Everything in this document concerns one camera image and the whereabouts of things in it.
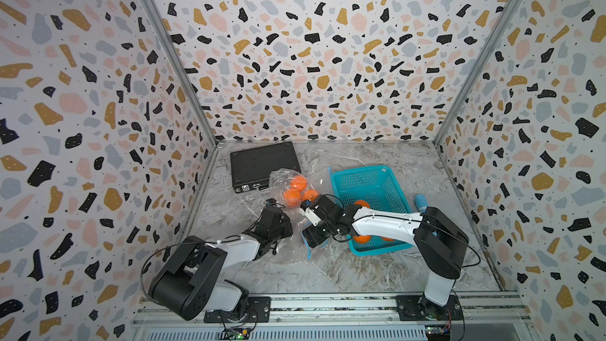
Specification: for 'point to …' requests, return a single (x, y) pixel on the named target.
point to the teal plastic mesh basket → (379, 186)
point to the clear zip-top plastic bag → (293, 246)
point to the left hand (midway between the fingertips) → (293, 223)
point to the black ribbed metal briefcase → (252, 167)
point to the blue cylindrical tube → (421, 203)
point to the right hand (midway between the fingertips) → (308, 236)
